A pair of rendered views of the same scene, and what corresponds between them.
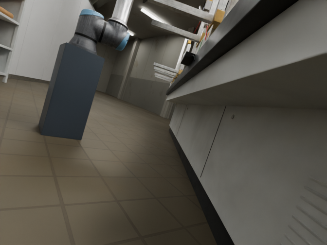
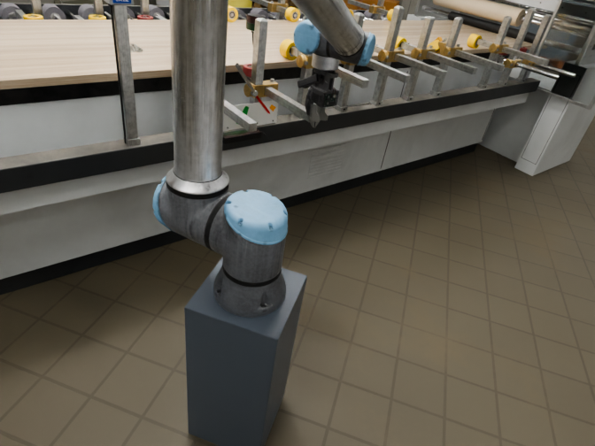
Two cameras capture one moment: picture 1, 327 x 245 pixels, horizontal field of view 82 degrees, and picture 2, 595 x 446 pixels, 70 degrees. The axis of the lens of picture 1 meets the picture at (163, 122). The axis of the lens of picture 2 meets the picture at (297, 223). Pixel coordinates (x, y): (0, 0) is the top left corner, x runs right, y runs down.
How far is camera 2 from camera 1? 2.46 m
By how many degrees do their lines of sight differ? 117
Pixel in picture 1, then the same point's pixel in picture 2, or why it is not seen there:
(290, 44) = (356, 134)
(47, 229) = (343, 262)
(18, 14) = not seen: outside the picture
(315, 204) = (315, 157)
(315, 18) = (361, 129)
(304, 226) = (314, 164)
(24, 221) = (351, 269)
